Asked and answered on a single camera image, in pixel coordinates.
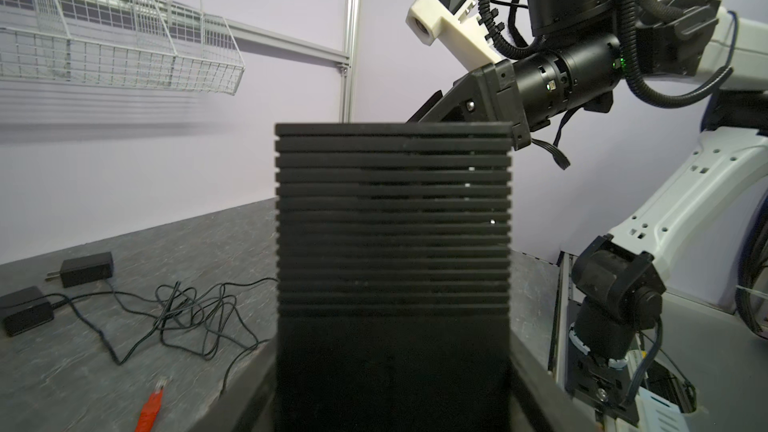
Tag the white wire wall basket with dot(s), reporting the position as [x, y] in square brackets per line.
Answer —
[136, 44]

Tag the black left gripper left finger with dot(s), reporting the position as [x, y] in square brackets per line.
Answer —
[248, 404]

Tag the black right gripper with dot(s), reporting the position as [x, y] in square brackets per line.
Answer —
[487, 94]

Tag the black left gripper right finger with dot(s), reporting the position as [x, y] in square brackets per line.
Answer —
[536, 402]

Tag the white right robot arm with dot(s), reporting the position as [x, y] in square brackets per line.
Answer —
[618, 161]

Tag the black power adapter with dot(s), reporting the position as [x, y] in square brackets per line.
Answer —
[24, 310]
[83, 270]

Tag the black power adapter far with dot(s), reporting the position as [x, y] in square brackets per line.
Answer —
[83, 270]

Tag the black power adapter near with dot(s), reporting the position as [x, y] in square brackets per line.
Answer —
[24, 310]

